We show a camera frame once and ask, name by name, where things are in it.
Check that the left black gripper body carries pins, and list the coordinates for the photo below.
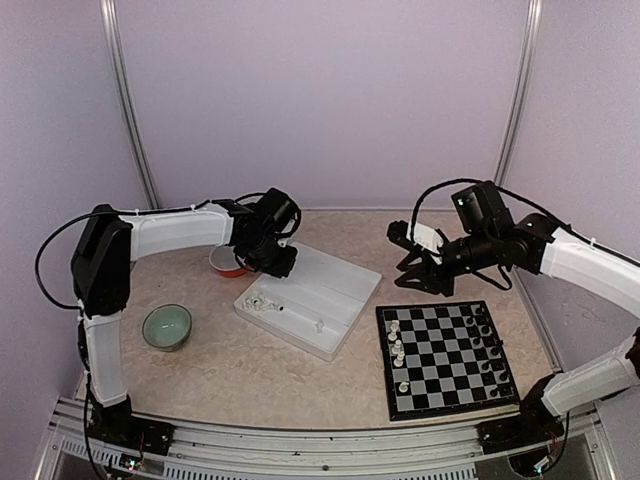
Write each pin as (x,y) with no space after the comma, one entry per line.
(266,259)

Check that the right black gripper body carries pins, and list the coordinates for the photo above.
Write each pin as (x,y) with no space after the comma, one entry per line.
(445,282)

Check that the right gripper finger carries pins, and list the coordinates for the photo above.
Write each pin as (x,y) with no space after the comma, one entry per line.
(419,281)
(417,261)

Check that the white divided plastic tray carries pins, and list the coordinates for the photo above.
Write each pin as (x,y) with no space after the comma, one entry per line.
(323,298)

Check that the black white chess board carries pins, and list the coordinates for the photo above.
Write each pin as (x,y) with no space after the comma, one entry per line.
(432,336)

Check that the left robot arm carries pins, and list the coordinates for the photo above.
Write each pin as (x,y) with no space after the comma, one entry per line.
(114,242)

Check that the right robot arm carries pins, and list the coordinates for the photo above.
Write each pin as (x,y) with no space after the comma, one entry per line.
(540,244)

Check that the row of black chess pieces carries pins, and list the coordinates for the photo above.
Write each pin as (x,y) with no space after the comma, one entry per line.
(485,362)

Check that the orange white bowl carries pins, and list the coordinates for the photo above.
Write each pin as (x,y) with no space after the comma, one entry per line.
(222,260)

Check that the green glass bowl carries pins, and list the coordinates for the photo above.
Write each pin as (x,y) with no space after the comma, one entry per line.
(167,328)

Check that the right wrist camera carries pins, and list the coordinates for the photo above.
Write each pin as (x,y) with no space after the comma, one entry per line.
(420,237)

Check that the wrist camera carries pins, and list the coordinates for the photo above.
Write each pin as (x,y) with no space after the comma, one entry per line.
(278,209)
(420,237)

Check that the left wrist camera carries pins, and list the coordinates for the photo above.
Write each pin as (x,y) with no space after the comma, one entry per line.
(278,209)

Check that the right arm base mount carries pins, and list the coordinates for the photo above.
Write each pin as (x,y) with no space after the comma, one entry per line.
(516,432)

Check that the front aluminium rail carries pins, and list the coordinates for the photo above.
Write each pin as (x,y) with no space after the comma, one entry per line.
(212,451)

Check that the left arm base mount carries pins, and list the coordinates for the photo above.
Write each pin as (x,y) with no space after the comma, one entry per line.
(139,434)

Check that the right aluminium frame post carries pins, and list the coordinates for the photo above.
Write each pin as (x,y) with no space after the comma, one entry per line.
(518,102)

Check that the aluminium frame post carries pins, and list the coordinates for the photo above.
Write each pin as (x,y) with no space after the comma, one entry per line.
(518,102)
(108,10)

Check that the left aluminium frame post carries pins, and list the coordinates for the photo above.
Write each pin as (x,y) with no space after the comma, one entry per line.
(108,10)

